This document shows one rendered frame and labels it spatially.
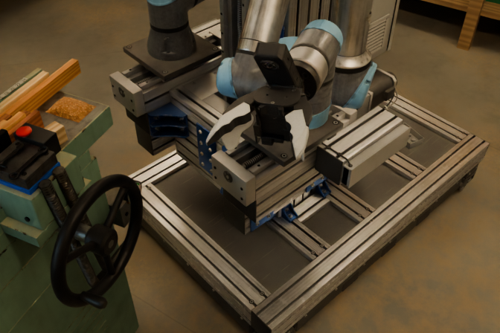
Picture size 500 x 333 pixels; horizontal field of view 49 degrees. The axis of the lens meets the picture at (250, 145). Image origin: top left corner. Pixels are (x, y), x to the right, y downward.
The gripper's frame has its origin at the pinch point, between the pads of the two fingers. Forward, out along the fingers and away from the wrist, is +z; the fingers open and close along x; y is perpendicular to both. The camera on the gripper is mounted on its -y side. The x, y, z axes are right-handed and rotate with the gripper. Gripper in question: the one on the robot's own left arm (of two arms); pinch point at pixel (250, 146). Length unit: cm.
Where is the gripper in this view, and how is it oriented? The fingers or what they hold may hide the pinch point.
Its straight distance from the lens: 73.6
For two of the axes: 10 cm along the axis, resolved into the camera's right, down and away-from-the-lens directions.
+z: -3.8, 6.2, -6.9
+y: 1.3, 7.7, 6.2
